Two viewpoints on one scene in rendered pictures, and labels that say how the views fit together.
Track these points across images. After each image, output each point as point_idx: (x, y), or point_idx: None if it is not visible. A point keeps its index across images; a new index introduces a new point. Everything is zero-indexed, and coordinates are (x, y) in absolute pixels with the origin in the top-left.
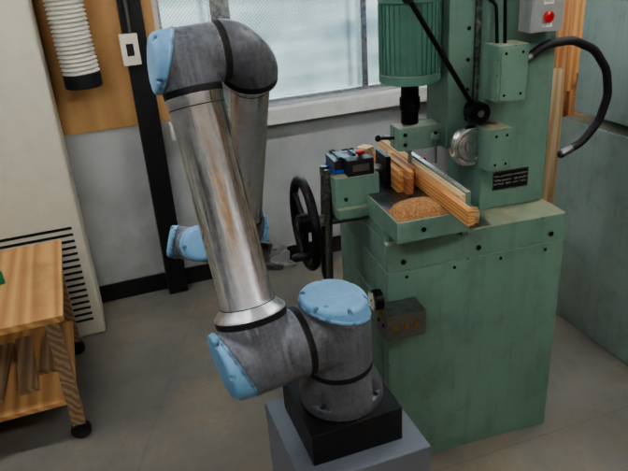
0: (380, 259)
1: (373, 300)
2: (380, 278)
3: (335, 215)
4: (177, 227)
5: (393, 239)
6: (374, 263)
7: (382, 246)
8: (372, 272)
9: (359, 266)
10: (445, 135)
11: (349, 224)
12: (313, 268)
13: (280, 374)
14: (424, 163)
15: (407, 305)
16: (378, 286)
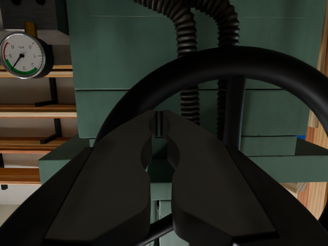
0: (101, 104)
1: (13, 61)
2: (100, 66)
3: (171, 183)
4: None
5: (50, 161)
6: (131, 82)
7: (93, 131)
8: (141, 57)
9: (213, 32)
10: None
11: (253, 100)
12: (129, 92)
13: None
14: None
15: (58, 41)
16: (109, 45)
